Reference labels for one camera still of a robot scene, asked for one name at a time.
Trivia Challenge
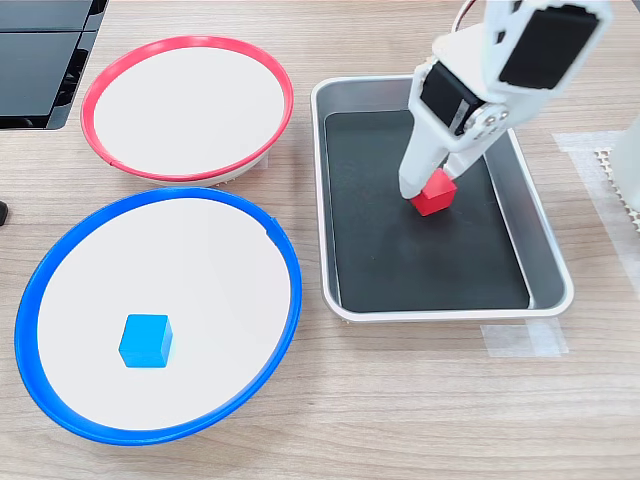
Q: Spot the red cube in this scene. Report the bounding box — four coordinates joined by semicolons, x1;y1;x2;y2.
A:
409;167;459;217

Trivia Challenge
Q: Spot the blue cube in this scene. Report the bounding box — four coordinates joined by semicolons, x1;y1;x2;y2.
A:
117;313;174;370

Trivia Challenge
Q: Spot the black tray mat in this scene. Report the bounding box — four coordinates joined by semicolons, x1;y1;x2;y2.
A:
324;109;531;313

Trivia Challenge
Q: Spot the steel tray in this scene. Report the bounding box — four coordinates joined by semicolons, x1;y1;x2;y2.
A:
309;74;575;322

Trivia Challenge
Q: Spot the long clear tape strip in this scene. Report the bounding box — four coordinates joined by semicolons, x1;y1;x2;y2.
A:
551;130;640;297

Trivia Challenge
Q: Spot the short clear tape strip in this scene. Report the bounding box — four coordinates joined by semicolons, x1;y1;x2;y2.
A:
480;318;570;358

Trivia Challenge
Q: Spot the white plate with red rim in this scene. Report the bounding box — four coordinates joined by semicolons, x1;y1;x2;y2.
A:
80;34;295;187

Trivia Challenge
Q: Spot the white plate with blue rim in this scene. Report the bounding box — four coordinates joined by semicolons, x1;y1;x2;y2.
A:
13;186;304;447

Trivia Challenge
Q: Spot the black flat device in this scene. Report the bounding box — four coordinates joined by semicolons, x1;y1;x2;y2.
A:
0;0;110;132

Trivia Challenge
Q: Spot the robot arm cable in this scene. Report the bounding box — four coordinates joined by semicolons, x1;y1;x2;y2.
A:
451;0;482;32

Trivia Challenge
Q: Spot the pale perforated base plate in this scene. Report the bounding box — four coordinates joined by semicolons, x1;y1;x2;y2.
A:
593;145;640;235

